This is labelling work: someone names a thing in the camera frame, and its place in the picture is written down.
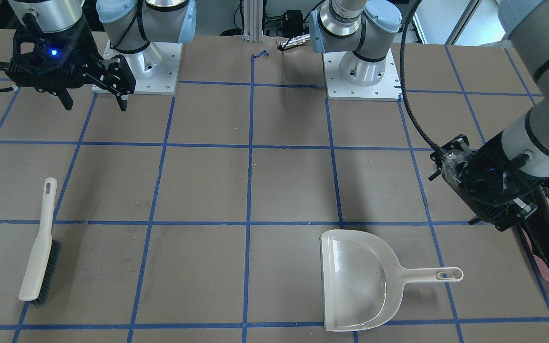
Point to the beige hand brush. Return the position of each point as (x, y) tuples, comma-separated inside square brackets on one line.
[(39, 272)]

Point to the beige plastic dustpan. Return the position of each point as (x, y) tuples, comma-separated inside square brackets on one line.
[(364, 282)]

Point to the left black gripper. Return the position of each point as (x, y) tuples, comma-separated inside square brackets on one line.
[(452, 164)]

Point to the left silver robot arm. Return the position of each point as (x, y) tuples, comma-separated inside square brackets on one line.
[(367, 28)]

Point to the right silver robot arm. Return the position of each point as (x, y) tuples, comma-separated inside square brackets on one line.
[(131, 25)]

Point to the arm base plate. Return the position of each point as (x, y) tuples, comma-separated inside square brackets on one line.
[(156, 69), (350, 78)]

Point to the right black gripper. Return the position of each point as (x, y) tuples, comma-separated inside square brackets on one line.
[(86, 49)]

